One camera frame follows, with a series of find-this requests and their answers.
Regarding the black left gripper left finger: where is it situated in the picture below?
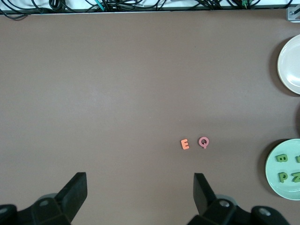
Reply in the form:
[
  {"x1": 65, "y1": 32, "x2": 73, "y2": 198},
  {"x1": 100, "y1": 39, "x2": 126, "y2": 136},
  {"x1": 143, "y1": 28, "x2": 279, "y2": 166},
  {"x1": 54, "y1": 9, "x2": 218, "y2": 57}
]
[{"x1": 0, "y1": 172, "x2": 88, "y2": 225}]

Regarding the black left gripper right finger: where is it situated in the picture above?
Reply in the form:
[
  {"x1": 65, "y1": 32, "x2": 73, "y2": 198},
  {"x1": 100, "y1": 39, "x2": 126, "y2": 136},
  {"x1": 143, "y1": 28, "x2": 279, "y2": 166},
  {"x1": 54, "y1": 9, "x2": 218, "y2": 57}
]
[{"x1": 187, "y1": 172, "x2": 290, "y2": 225}]

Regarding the green plate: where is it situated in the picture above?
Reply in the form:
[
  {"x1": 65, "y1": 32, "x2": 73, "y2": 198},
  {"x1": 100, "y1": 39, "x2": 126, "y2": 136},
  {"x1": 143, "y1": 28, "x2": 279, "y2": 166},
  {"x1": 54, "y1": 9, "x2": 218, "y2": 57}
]
[{"x1": 265, "y1": 138, "x2": 300, "y2": 201}]

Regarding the pink foam letter Q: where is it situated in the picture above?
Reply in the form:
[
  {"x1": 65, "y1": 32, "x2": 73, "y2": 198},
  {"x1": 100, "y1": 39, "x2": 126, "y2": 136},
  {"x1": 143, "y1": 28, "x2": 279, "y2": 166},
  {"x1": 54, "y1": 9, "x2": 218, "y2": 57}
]
[{"x1": 197, "y1": 136, "x2": 210, "y2": 150}]

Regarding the brown table mat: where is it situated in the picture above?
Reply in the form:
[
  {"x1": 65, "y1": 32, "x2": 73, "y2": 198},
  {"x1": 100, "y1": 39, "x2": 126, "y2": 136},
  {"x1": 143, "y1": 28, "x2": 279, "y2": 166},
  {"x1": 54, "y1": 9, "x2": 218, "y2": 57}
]
[{"x1": 0, "y1": 9, "x2": 300, "y2": 225}]

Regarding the cream plate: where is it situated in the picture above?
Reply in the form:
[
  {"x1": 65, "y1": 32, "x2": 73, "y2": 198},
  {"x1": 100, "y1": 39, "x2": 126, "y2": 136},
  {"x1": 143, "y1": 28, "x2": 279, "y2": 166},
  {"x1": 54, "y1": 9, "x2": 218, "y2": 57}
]
[{"x1": 276, "y1": 34, "x2": 300, "y2": 95}]

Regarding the metal table edge bracket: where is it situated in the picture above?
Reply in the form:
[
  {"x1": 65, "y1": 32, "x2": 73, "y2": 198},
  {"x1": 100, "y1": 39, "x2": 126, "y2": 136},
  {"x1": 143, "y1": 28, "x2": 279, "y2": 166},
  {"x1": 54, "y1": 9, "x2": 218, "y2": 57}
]
[{"x1": 286, "y1": 6, "x2": 300, "y2": 23}]

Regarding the black cable tangle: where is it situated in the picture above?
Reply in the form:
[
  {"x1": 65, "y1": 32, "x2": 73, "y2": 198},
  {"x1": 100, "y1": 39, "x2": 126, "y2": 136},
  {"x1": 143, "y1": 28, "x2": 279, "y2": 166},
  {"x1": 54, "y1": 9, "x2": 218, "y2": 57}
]
[{"x1": 0, "y1": 0, "x2": 289, "y2": 21}]

